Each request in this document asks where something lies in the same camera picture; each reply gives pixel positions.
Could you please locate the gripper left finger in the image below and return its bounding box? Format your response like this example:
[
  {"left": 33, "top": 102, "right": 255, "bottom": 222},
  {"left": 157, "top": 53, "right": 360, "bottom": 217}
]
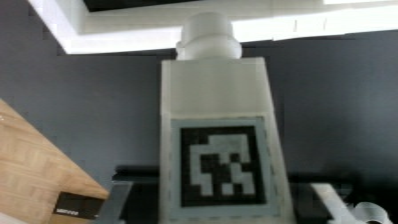
[{"left": 95, "top": 181, "right": 134, "bottom": 224}]

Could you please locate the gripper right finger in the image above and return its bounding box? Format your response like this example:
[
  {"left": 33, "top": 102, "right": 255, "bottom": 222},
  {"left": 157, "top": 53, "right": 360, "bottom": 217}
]
[{"left": 312, "top": 183, "right": 363, "bottom": 224}]

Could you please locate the white table leg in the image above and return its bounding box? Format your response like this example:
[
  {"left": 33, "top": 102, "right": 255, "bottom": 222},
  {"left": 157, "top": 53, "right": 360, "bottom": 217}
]
[{"left": 161, "top": 12, "right": 297, "bottom": 224}]

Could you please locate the black label tag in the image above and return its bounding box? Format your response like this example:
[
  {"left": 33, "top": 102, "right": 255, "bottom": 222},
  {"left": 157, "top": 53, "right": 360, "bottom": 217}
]
[{"left": 54, "top": 192, "right": 105, "bottom": 220}]

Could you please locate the wooden board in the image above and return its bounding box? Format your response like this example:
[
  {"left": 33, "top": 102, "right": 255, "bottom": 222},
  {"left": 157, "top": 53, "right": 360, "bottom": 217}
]
[{"left": 0, "top": 99, "right": 109, "bottom": 224}]

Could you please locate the white U-shaped obstacle fence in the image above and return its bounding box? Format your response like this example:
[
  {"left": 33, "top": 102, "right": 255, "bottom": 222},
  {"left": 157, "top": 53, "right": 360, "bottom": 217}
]
[{"left": 27, "top": 0, "right": 398, "bottom": 54}]

